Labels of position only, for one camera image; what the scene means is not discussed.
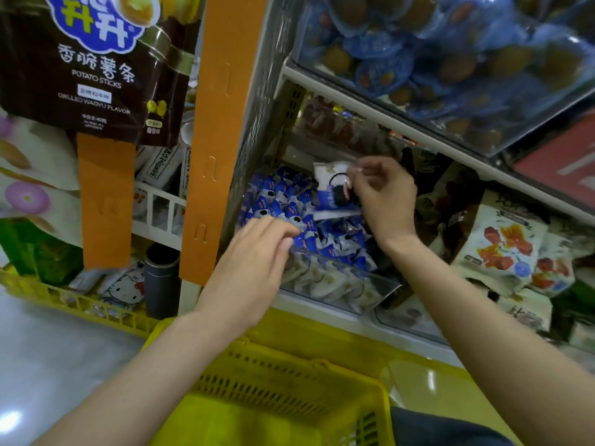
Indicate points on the orange hanging strip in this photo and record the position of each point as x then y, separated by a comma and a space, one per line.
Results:
105, 204

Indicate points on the orange shelf post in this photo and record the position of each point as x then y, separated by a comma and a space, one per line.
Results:
223, 134

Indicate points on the black potato stick bag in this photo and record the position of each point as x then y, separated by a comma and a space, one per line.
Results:
93, 79

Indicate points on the person's left forearm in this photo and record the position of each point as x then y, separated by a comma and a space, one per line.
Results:
139, 395

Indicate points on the store shelf with yellow base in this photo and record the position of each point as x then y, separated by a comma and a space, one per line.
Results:
409, 381

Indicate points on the row of small brown packets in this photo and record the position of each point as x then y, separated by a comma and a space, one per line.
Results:
344, 125

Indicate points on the pile of blue snack packets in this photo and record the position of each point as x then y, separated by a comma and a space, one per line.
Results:
321, 241

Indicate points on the person's right forearm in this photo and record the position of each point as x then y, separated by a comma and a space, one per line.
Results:
502, 339

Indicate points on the row of fruit print bags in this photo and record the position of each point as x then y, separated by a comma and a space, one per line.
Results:
502, 241

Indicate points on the yellow floor basket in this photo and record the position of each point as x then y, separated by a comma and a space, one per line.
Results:
65, 302

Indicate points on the blue white snack packet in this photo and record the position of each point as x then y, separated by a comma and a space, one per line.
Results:
330, 186

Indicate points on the clear plastic bin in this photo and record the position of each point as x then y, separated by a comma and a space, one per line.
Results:
383, 288
409, 316

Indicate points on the grey trousers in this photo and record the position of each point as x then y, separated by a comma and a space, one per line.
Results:
437, 430

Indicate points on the dark grey cylinder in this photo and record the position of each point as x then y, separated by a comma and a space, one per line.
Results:
162, 283

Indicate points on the green snack bags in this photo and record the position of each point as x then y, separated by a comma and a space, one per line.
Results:
37, 251

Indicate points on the person's right hand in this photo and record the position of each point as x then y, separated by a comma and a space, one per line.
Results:
386, 199

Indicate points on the white card packet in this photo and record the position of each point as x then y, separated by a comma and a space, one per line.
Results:
163, 162

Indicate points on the pile of blue jelly cups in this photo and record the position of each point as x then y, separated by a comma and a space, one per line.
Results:
437, 51

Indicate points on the yellow plastic shopping basket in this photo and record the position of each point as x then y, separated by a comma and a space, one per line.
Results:
270, 413

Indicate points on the purple white snack bag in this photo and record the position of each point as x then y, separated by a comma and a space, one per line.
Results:
33, 148
33, 201

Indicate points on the person's left hand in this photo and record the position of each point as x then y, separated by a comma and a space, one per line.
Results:
246, 274

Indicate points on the white cartoon print packet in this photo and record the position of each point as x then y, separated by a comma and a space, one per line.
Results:
121, 285

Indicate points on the red price sign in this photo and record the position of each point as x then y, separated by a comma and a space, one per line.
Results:
562, 167

